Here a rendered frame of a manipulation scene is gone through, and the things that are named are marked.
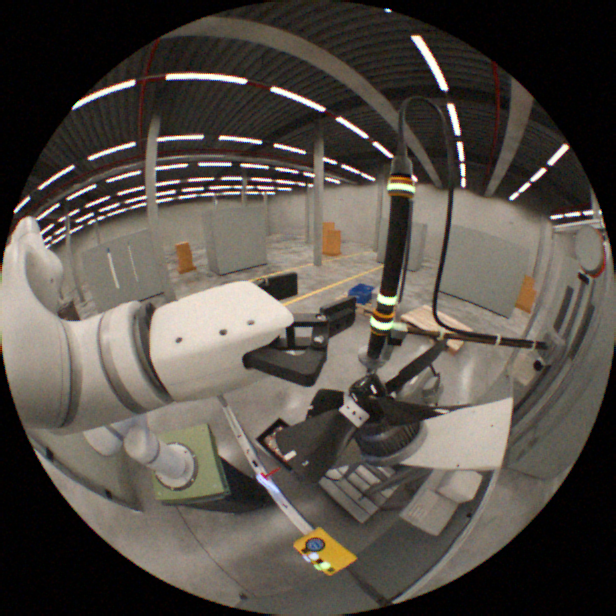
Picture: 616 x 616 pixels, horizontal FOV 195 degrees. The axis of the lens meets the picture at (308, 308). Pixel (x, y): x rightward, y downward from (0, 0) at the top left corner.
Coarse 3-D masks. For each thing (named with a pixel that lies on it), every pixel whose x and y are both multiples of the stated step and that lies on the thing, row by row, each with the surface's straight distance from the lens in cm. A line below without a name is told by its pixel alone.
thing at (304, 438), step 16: (320, 416) 62; (336, 416) 62; (288, 432) 62; (304, 432) 60; (320, 432) 59; (336, 432) 59; (352, 432) 60; (288, 448) 58; (304, 448) 57; (320, 448) 57; (336, 448) 57; (320, 464) 54
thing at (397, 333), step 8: (400, 328) 38; (392, 336) 38; (400, 336) 38; (384, 344) 42; (392, 344) 39; (400, 344) 39; (360, 352) 43; (384, 352) 41; (360, 360) 41; (368, 360) 41; (376, 360) 42; (384, 360) 42; (376, 368) 41
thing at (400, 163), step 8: (400, 144) 35; (400, 152) 34; (392, 160) 34; (400, 160) 33; (408, 160) 33; (392, 168) 33; (400, 168) 32; (408, 168) 33; (392, 176) 35; (400, 176) 36; (408, 176) 35; (376, 336) 38; (384, 336) 38; (368, 344) 40; (376, 344) 39; (368, 352) 41; (376, 352) 40
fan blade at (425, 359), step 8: (440, 344) 70; (424, 352) 65; (432, 352) 72; (440, 352) 82; (416, 360) 67; (424, 360) 72; (432, 360) 81; (408, 368) 68; (416, 368) 73; (424, 368) 79; (408, 376) 73
